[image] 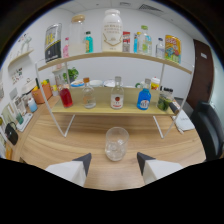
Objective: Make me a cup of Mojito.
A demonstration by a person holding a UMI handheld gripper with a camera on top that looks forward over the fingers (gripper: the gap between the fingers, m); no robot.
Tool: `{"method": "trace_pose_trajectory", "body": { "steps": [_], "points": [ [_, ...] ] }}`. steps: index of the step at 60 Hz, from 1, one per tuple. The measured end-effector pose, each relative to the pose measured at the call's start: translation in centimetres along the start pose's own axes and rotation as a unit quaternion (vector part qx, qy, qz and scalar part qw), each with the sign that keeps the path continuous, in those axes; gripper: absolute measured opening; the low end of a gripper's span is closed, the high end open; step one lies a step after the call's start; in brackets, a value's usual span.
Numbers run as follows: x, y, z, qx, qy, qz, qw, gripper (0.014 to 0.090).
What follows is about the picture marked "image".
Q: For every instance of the pink liquid bottle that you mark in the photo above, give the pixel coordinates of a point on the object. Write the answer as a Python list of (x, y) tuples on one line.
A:
[(66, 50)]

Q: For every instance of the glass jar with cork lid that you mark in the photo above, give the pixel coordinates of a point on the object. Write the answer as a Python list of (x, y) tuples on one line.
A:
[(77, 36)]

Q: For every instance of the two-tier wooden shelf rack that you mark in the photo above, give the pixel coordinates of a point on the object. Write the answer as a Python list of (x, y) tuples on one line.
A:
[(103, 109)]

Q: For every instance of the white kitchen appliance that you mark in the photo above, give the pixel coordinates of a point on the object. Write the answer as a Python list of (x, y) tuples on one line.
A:
[(28, 87)]

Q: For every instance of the clear glass with ice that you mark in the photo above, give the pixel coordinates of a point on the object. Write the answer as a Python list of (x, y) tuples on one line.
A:
[(116, 146)]

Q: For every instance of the red white small carton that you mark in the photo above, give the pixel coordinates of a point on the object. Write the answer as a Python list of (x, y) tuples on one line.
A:
[(126, 42)]

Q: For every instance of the clear bottle red label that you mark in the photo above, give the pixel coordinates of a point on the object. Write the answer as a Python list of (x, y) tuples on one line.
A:
[(117, 99)]

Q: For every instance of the green potted plant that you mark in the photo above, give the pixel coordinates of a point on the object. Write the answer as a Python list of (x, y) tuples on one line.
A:
[(71, 74)]

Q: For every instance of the white notebook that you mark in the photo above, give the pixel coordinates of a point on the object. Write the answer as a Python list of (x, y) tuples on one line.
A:
[(184, 121)]

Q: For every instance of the wooden wall shelf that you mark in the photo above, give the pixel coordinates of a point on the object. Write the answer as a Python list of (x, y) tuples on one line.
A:
[(21, 56)]

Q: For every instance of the red liquid bottle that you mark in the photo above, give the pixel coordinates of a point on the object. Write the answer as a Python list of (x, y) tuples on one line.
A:
[(66, 97)]

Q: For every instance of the black chair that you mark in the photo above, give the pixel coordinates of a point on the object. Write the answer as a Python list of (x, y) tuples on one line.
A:
[(208, 130)]

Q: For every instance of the white cup red yellow print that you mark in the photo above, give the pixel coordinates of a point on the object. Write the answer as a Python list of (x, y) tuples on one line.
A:
[(155, 85)]

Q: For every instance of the teal liquid bottle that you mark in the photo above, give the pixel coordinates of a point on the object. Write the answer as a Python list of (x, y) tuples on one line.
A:
[(89, 43)]

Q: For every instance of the white vase with flowers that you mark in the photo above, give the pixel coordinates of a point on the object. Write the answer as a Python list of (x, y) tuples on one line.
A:
[(26, 41)]

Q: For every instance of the small white blue bottle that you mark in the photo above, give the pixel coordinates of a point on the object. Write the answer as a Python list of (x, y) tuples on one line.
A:
[(32, 106)]

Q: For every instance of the blue liquid bottle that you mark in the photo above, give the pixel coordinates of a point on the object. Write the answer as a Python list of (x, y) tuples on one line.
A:
[(144, 100)]

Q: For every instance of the clear bottle green cap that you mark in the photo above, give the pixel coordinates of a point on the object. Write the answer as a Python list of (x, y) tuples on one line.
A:
[(145, 43)]

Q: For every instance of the orange basket with fruit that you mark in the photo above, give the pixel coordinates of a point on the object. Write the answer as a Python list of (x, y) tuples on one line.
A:
[(42, 94)]

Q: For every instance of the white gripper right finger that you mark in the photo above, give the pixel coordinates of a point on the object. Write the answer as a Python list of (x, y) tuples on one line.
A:
[(156, 169)]

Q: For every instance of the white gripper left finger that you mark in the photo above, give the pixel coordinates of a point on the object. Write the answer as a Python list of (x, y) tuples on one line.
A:
[(71, 171)]

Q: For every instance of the brown door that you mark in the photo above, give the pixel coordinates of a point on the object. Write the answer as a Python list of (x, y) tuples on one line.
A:
[(201, 76)]

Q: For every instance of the black kettle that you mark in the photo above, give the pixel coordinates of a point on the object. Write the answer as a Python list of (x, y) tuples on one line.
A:
[(12, 135)]

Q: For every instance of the clear bottle orange cap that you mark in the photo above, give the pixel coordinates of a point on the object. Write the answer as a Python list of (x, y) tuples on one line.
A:
[(89, 98)]

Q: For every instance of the white milk bottle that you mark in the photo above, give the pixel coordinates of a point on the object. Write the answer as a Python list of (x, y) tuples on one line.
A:
[(112, 31)]

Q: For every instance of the ceiling air vent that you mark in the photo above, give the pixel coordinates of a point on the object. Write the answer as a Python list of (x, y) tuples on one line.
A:
[(150, 8)]

